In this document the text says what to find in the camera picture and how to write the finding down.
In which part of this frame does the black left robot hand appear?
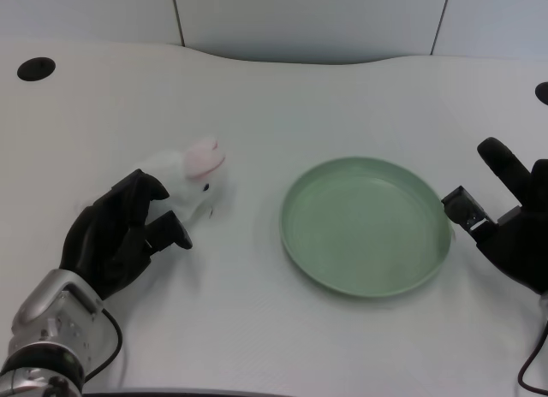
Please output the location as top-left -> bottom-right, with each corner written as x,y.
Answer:
59,169 -> 194,302

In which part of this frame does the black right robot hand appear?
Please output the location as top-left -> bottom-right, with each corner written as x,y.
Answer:
440,137 -> 548,295

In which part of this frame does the white rabbit plush doll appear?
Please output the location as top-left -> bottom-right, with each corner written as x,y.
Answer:
139,134 -> 228,222

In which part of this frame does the green round plate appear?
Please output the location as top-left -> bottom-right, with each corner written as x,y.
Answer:
279,156 -> 455,299

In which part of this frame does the grey partition panel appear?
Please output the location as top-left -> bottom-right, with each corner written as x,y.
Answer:
430,0 -> 548,58
170,0 -> 449,65
0,0 -> 185,47

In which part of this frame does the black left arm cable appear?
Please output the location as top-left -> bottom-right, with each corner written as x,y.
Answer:
83,305 -> 124,385

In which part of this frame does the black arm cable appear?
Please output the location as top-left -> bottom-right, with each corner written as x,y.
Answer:
83,305 -> 124,385
517,317 -> 548,394

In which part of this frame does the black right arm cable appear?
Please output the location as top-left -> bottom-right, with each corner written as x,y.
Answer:
517,317 -> 548,394

